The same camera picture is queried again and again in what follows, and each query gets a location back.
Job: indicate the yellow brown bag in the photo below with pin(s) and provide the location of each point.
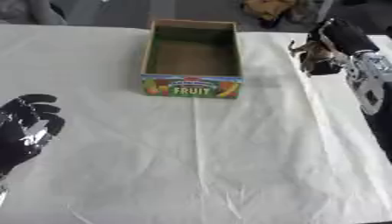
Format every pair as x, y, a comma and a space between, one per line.
269, 8

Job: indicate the tan cardboard box green inside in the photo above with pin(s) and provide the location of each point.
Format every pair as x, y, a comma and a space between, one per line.
193, 59

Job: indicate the person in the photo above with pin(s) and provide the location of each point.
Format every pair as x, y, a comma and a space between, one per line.
30, 11

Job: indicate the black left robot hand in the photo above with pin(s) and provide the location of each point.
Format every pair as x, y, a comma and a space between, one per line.
23, 137

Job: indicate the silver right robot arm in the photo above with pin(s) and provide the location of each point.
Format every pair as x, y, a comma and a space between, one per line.
373, 87

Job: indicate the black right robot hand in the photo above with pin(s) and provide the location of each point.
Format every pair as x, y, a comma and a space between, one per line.
343, 34

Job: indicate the brown toy animal figure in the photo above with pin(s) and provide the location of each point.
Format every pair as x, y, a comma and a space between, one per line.
309, 52

